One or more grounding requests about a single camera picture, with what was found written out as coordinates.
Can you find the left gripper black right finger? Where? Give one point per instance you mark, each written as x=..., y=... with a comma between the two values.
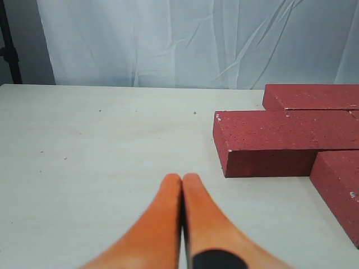
x=212, y=240

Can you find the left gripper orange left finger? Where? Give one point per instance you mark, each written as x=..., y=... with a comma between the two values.
x=153, y=241

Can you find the red brick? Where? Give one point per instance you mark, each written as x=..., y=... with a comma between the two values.
x=258, y=143
x=335, y=177
x=279, y=97

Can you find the white backdrop cloth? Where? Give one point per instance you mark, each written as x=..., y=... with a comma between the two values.
x=201, y=44

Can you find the black stand pole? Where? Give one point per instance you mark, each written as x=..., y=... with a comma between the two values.
x=8, y=52

